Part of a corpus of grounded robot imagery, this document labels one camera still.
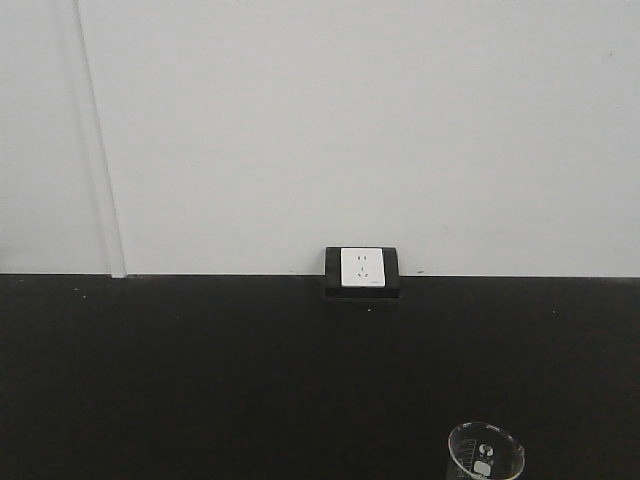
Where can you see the clear glass beaker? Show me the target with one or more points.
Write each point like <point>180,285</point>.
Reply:
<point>478,450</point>

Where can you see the black socket housing box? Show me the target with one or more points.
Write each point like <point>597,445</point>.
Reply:
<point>332,283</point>

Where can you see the white wall power socket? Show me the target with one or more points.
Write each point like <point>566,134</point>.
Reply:
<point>362,267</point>

